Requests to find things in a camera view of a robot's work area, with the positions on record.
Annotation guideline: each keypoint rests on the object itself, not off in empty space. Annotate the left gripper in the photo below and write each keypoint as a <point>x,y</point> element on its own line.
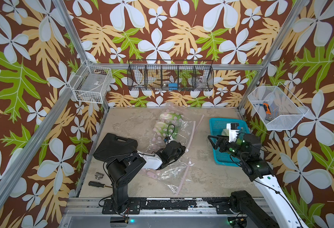
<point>181,150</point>

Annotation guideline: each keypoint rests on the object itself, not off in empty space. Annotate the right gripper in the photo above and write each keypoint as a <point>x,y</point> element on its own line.
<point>225,142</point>

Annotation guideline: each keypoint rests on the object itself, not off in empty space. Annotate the zip-top bag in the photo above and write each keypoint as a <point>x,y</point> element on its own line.
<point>173,176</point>
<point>184,136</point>
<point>190,114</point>

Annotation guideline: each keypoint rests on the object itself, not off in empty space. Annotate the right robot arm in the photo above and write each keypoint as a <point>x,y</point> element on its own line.
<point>263,177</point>

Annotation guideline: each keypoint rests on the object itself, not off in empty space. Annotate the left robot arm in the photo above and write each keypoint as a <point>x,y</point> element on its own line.
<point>123,161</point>

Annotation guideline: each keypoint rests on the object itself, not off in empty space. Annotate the teal plastic basket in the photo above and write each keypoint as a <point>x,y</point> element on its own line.
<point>217,125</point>

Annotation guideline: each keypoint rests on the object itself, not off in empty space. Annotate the orange black tool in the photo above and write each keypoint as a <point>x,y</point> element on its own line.
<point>267,111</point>

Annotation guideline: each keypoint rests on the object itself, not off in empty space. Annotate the black plastic case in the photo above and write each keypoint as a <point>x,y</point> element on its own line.
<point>115,147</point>

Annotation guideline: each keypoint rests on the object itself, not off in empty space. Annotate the blue small box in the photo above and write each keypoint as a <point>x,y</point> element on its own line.
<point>172,86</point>

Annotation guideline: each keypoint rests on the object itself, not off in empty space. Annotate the small metal parts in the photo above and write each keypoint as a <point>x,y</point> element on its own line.
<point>99,175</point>

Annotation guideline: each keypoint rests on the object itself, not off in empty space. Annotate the black screwdriver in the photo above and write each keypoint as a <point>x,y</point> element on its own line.
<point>98,184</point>

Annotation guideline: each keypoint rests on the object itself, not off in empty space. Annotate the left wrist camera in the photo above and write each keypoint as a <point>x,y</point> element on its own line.
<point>167,140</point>

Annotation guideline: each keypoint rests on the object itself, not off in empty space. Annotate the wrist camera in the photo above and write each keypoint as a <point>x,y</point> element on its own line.
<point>233,131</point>
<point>167,140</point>

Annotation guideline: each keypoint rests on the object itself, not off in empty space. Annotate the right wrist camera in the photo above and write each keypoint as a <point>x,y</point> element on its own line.
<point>233,131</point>

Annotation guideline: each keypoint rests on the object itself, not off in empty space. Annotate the white wire basket right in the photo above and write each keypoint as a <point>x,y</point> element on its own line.
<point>287,110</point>

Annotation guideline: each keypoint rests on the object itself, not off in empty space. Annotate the white wire basket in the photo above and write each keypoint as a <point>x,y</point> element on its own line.
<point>287,110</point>
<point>90,83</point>

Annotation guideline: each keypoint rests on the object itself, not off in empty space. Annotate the black wire basket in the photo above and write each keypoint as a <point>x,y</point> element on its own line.
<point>156,74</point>

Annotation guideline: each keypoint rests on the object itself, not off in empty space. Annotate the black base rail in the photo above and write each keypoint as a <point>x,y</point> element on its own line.
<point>222,205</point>

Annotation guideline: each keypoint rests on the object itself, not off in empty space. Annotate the white wire basket left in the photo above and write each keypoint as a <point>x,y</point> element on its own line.
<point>90,83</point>

